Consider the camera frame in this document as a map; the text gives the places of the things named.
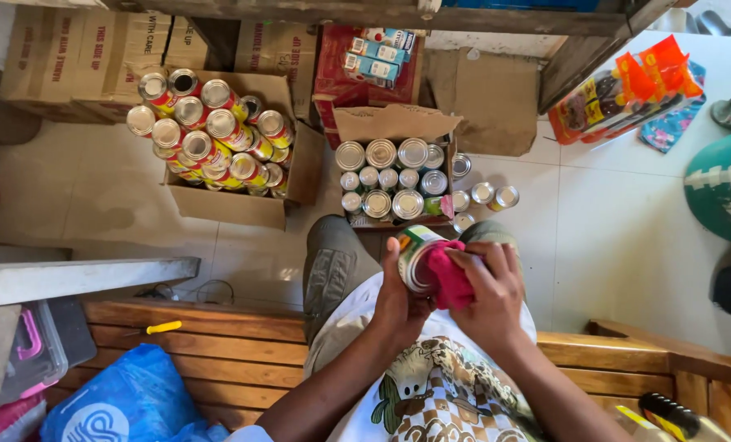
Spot bag of orange snack packets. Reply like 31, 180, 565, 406
548, 34, 705, 147

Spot group of red yellow cans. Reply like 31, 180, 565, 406
126, 68, 296, 198

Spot wooden table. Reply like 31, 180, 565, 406
101, 0, 679, 115

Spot white printed shirt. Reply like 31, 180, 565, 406
325, 272, 545, 442

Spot wooden bench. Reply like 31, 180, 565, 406
43, 298, 731, 442

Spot olive trousers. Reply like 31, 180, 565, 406
302, 214, 521, 364

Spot pink bag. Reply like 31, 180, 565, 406
0, 392, 48, 442

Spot grey wooden plank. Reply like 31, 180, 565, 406
0, 256, 201, 311

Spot open carton of silver cans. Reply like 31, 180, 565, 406
332, 104, 463, 232

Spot black cable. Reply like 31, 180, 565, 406
135, 279, 236, 307

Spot green label tin can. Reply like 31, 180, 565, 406
395, 225, 450, 296

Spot clear box with pink handle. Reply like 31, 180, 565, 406
0, 296, 98, 406

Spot person's left hand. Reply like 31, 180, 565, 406
370, 237, 435, 340

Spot flat brown cardboard sheet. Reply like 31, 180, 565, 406
424, 48, 539, 158

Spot stack of brown printed cartons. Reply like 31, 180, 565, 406
0, 5, 318, 125

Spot open carton of red cans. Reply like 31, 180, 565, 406
164, 66, 326, 232

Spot yellow label tin can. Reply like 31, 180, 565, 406
488, 186, 520, 212

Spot grey slippers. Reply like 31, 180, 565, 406
683, 10, 731, 38

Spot blue milk pack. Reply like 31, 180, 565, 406
349, 37, 408, 66
363, 27, 416, 52
343, 52, 401, 90

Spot yellow handle screwdriver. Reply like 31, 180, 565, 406
123, 320, 183, 338

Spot black and yellow tool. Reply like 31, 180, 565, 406
615, 392, 731, 442

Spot blue plastic bag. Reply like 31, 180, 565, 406
40, 343, 231, 442

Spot group of silver top cans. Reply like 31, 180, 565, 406
335, 138, 455, 222

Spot green football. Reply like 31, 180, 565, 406
683, 124, 731, 244

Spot pink cloth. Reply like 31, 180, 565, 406
426, 240, 477, 311

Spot person's right hand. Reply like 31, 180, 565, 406
445, 241, 531, 358

